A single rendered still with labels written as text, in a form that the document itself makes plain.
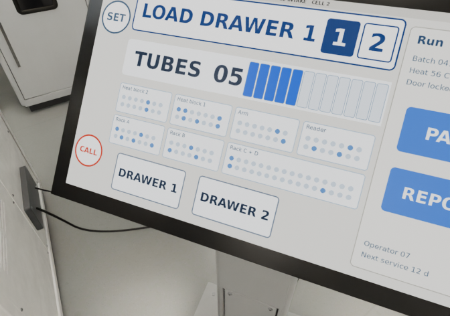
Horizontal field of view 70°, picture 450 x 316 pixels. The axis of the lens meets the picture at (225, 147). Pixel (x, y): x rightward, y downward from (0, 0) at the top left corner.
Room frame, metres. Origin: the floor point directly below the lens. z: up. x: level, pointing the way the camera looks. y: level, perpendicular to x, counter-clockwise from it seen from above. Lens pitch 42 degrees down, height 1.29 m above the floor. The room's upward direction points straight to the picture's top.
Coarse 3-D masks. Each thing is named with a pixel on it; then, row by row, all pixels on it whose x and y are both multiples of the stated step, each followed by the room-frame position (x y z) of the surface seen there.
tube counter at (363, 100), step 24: (216, 72) 0.33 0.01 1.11; (240, 72) 0.32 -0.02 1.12; (264, 72) 0.32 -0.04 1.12; (288, 72) 0.31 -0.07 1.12; (312, 72) 0.30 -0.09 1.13; (240, 96) 0.30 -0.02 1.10; (264, 96) 0.30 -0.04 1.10; (288, 96) 0.29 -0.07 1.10; (312, 96) 0.29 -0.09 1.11; (336, 96) 0.28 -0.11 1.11; (360, 96) 0.28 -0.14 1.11; (384, 96) 0.27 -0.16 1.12; (360, 120) 0.26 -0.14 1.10
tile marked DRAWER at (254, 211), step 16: (208, 192) 0.24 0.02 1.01; (224, 192) 0.24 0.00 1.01; (240, 192) 0.23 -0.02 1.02; (256, 192) 0.23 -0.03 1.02; (192, 208) 0.23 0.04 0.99; (208, 208) 0.23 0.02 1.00; (224, 208) 0.23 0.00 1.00; (240, 208) 0.22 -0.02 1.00; (256, 208) 0.22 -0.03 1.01; (272, 208) 0.22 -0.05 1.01; (224, 224) 0.21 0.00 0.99; (240, 224) 0.21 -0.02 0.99; (256, 224) 0.21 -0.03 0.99; (272, 224) 0.20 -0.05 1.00
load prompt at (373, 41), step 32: (160, 0) 0.40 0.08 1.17; (192, 0) 0.39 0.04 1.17; (224, 0) 0.38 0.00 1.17; (160, 32) 0.38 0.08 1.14; (192, 32) 0.37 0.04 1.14; (224, 32) 0.36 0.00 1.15; (256, 32) 0.35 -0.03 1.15; (288, 32) 0.34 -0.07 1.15; (320, 32) 0.33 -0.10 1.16; (352, 32) 0.32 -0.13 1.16; (384, 32) 0.31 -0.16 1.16; (352, 64) 0.30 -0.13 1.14; (384, 64) 0.29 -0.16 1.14
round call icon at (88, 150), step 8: (80, 136) 0.32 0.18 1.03; (88, 136) 0.32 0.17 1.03; (96, 136) 0.31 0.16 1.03; (80, 144) 0.31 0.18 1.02; (88, 144) 0.31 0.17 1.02; (96, 144) 0.31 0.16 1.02; (104, 144) 0.31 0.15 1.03; (80, 152) 0.31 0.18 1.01; (88, 152) 0.30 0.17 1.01; (96, 152) 0.30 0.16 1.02; (72, 160) 0.30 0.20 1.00; (80, 160) 0.30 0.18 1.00; (88, 160) 0.30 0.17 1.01; (96, 160) 0.29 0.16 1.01; (88, 168) 0.29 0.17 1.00; (96, 168) 0.29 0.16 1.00
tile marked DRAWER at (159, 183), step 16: (128, 160) 0.29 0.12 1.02; (144, 160) 0.28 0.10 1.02; (112, 176) 0.28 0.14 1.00; (128, 176) 0.27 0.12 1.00; (144, 176) 0.27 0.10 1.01; (160, 176) 0.26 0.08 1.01; (176, 176) 0.26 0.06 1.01; (128, 192) 0.26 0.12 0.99; (144, 192) 0.26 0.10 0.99; (160, 192) 0.25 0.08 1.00; (176, 192) 0.25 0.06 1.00; (176, 208) 0.24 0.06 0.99
